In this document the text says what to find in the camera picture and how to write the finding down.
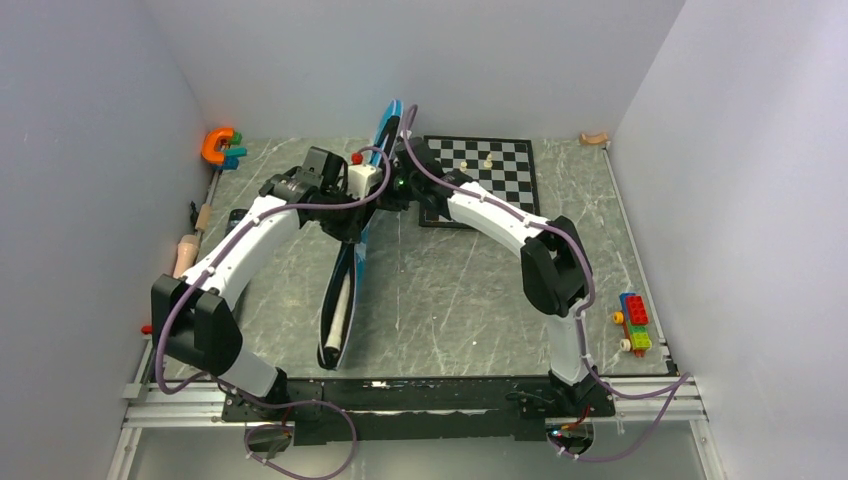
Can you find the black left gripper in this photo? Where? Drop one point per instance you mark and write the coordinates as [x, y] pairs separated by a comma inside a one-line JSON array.
[[350, 232]]

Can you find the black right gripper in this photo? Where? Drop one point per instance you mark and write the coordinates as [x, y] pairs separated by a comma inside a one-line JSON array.
[[388, 201]]

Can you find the blue racket bag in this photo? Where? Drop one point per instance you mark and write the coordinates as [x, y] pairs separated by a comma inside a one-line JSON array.
[[351, 258]]

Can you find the blue badminton racket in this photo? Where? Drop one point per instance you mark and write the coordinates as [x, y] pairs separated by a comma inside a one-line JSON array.
[[340, 316]]

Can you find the black shuttlecock tube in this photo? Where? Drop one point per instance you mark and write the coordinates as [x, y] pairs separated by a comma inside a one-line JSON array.
[[235, 216]]

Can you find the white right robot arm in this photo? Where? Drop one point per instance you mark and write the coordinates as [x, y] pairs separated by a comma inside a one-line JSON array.
[[556, 275]]

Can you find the black white chessboard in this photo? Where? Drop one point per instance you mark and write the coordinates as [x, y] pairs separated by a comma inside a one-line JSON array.
[[513, 175]]

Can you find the green teal toy blocks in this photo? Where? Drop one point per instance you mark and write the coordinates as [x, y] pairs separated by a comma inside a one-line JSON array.
[[233, 151]]

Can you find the orange magnet toy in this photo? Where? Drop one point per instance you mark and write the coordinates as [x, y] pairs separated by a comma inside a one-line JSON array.
[[215, 143]]

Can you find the tan wooden arch block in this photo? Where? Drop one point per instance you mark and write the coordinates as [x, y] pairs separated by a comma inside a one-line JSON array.
[[601, 139]]

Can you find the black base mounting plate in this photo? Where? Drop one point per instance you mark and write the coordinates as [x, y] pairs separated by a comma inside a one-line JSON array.
[[524, 408]]

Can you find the colourful toy brick car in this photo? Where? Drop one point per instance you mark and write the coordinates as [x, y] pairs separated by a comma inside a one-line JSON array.
[[633, 318]]

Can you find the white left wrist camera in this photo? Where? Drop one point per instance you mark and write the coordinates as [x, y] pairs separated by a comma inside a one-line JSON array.
[[362, 177]]

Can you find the beige wooden handle tool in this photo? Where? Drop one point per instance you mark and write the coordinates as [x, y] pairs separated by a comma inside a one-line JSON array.
[[188, 247]]

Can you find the aluminium frame rail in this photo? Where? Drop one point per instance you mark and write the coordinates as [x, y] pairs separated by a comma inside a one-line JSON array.
[[197, 405]]

